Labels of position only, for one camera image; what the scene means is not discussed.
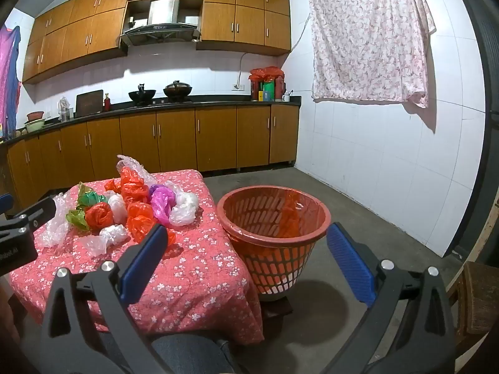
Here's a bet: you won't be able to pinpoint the black wok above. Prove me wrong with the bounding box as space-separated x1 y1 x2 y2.
128 83 157 105

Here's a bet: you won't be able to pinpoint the red floral tablecloth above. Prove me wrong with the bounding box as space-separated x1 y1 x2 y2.
8 169 265 347

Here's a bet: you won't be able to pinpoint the wooden base cabinets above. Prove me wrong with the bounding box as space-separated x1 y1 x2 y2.
6 103 300 203

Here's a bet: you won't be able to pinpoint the pink plastic bag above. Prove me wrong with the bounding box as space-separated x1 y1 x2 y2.
150 188 174 227

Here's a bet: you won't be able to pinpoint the red plastic basket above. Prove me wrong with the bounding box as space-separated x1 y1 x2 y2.
216 186 332 296

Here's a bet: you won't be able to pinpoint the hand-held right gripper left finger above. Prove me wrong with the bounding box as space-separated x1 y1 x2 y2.
41 224 168 374

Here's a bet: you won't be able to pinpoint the person's leg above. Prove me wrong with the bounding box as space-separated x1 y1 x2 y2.
150 334 236 374

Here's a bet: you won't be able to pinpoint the wooden plank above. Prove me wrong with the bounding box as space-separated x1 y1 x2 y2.
470 197 499 266

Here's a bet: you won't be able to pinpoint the wooden wall cabinets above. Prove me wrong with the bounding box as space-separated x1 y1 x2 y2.
22 0 292 84

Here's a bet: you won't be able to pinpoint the red bag on containers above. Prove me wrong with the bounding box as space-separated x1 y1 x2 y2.
249 66 285 83

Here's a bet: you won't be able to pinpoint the pile of plastic bags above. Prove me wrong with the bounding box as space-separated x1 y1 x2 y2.
39 155 199 258

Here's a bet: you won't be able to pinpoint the dark low stool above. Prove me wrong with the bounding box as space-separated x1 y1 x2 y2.
262 294 294 317

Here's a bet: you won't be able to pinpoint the pink hanging cloth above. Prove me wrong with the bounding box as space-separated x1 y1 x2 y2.
0 26 21 138

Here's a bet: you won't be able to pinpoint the steel range hood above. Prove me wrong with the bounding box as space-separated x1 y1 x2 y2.
119 0 201 49

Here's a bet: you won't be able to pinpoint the clear plastic jar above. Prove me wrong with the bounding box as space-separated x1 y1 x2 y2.
58 97 73 122

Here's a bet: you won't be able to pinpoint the dark cutting board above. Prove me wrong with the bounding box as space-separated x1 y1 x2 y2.
75 90 104 117

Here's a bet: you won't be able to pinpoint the floral hanging sheet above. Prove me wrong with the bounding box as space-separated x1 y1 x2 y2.
308 0 437 109

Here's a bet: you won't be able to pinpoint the person's left forearm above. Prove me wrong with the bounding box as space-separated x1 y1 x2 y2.
0 278 19 345

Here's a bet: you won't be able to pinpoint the black kitchen countertop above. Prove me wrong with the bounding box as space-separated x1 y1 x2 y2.
0 95 302 146

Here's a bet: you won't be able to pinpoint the dark lidded pot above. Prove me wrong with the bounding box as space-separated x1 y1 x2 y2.
163 80 193 99

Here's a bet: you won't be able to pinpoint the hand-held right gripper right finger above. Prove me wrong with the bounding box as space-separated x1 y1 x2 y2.
323 222 457 374

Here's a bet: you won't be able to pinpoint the white power cable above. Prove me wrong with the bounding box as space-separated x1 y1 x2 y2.
237 52 251 85

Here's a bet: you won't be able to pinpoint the wooden chair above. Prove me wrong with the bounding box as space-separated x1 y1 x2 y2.
446 261 499 353

